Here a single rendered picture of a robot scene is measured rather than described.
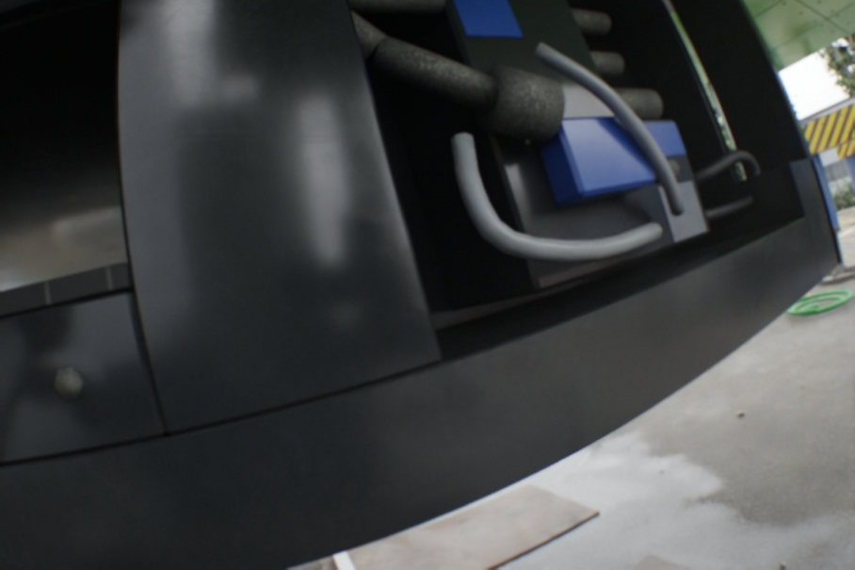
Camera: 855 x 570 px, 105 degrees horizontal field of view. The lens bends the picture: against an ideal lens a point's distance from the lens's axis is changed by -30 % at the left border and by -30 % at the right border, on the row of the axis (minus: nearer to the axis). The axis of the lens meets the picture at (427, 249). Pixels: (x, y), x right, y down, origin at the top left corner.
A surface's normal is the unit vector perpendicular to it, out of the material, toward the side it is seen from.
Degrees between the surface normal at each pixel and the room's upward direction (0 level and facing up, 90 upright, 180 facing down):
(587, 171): 90
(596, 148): 90
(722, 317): 90
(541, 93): 97
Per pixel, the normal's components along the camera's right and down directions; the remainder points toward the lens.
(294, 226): 0.35, -0.20
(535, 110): 0.26, 0.44
